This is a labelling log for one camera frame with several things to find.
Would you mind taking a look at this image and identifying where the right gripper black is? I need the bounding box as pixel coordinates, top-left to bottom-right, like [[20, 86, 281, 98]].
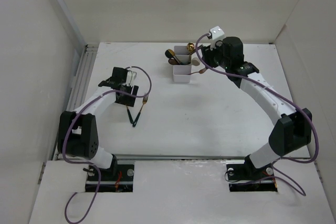
[[201, 39, 230, 70]]

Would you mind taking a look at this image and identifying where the brown wooden chopstick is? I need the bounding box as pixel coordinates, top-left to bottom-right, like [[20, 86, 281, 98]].
[[189, 68, 207, 75]]

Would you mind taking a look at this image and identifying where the gold spoon green handle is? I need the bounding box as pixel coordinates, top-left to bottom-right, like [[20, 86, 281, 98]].
[[186, 42, 195, 64], [173, 54, 183, 65]]

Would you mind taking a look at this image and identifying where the rose gold fork green handle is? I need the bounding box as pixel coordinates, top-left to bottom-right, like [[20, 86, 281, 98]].
[[126, 106, 134, 124]]

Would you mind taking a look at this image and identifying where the white three-compartment utensil holder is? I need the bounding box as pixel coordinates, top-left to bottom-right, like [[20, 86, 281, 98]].
[[173, 45, 192, 83]]

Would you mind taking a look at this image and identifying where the black spoon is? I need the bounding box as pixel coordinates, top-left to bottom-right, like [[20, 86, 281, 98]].
[[165, 49, 175, 59]]

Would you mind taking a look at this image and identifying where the brown spoon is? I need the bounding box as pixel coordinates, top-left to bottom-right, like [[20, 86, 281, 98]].
[[168, 58, 179, 66]]

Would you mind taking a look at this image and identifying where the beige plastic spoon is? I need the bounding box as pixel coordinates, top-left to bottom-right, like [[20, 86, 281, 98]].
[[190, 57, 201, 67]]

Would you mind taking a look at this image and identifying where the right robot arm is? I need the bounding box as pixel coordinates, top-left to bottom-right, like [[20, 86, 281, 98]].
[[198, 33, 314, 179]]

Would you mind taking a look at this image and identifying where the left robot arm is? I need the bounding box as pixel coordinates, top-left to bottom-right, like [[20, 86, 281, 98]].
[[57, 67, 139, 180]]

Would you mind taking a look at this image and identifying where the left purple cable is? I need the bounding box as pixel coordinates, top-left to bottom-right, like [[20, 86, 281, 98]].
[[61, 65, 153, 223]]

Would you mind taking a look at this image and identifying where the purple cable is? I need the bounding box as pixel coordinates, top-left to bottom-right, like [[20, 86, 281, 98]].
[[194, 33, 320, 196], [61, 65, 153, 223]]

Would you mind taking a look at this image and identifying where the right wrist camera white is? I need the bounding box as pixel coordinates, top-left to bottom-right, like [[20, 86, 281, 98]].
[[209, 26, 226, 50]]

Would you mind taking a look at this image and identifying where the aluminium frame left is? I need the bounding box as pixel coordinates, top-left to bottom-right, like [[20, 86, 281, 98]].
[[52, 44, 98, 161]]

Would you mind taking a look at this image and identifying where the aluminium rail front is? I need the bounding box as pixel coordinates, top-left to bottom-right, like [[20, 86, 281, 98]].
[[116, 154, 244, 164]]

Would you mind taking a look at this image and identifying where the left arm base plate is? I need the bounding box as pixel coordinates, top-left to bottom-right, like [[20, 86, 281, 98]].
[[83, 163, 135, 193]]

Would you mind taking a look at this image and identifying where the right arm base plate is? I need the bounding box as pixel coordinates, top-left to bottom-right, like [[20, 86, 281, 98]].
[[225, 163, 278, 193]]

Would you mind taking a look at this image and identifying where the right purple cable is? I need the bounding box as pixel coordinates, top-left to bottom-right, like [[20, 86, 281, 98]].
[[194, 33, 320, 196]]

